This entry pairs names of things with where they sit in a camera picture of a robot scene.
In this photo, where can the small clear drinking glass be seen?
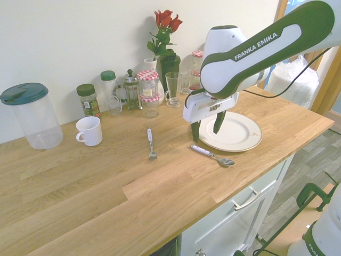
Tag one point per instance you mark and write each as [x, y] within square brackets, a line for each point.
[185, 82]

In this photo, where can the white plate with gold rim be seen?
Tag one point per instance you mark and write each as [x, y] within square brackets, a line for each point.
[237, 130]

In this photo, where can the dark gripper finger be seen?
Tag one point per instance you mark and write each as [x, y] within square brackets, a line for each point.
[196, 132]
[219, 121]

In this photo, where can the white plastic bag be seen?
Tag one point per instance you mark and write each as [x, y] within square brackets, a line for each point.
[293, 82]

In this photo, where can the glass french press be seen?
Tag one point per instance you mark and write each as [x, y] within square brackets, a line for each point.
[131, 90]

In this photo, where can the jar with red content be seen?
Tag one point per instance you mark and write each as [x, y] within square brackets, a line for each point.
[195, 81]

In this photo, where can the green metal clamp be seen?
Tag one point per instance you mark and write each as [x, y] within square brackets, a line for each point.
[310, 188]

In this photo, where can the small clear glass mug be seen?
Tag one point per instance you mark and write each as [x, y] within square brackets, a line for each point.
[115, 110]

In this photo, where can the white cabinet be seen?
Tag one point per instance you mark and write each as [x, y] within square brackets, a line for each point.
[234, 226]

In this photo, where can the clear jug with green lid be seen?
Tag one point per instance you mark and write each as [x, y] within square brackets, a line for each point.
[34, 114]

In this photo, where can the clear bottle with green lid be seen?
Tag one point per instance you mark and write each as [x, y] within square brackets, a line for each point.
[108, 82]

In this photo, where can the spice jar with dark lid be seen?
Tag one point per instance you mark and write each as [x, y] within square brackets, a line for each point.
[89, 101]

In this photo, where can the dark green shaker bottle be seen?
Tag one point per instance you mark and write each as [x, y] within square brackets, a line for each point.
[170, 62]

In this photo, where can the tall jar red checked lid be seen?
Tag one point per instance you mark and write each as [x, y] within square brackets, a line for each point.
[197, 60]

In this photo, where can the white ceramic mug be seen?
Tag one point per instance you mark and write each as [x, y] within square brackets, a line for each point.
[92, 132]

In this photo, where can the red roses with green leaves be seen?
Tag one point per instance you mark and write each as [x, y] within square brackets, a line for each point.
[163, 29]

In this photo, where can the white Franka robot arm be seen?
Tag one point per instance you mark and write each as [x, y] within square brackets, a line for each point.
[266, 53]

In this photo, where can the white ceramic vase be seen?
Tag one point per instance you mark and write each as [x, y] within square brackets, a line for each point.
[150, 64]

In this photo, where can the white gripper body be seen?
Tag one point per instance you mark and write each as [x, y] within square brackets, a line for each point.
[202, 109]

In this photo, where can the empty jar red checked lid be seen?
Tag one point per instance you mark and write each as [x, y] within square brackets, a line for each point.
[150, 106]
[147, 80]

